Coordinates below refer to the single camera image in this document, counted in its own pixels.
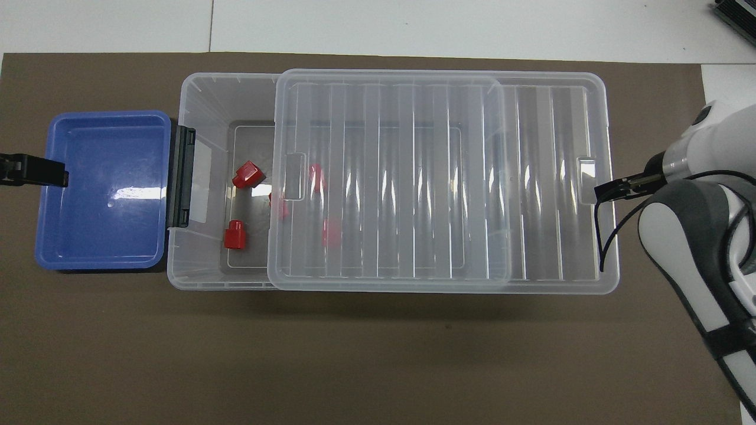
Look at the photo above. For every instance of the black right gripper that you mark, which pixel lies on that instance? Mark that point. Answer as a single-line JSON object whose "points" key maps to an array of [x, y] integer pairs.
{"points": [[652, 172]]}

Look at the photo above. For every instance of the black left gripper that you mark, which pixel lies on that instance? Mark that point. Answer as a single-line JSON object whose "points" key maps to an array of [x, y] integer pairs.
{"points": [[10, 170]]}

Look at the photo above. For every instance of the clear ribbed plastic lid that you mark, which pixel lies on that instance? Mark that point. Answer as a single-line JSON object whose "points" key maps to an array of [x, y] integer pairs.
{"points": [[425, 189]]}

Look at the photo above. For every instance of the red block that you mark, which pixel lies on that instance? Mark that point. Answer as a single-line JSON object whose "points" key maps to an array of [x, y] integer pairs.
{"points": [[279, 205], [235, 235], [248, 175], [331, 233], [317, 177]]}

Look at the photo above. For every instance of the blue plastic tray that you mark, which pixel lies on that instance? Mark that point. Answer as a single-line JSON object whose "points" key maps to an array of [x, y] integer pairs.
{"points": [[100, 224]]}

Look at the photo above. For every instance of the black box latch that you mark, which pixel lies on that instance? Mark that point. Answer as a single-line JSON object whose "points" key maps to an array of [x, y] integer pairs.
{"points": [[180, 177]]}

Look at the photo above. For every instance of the clear plastic storage box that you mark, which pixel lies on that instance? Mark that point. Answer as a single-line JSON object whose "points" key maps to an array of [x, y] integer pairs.
{"points": [[201, 260]]}

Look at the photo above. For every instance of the black ribbed device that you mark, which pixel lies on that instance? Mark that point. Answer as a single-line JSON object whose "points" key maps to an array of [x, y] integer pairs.
{"points": [[738, 12]]}

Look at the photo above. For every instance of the brown table mat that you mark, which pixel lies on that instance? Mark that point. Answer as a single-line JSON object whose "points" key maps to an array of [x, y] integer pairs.
{"points": [[354, 354]]}

